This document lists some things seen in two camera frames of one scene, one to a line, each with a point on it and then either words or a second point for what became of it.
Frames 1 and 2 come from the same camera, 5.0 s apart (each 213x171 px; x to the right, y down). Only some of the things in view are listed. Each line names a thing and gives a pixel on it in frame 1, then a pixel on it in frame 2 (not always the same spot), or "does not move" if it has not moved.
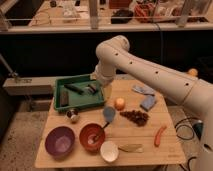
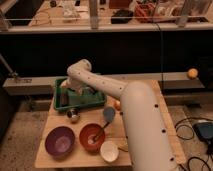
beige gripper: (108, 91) → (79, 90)
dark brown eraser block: (64, 98) does not move
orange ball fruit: (119, 104) does not move
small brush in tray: (92, 87) does not move
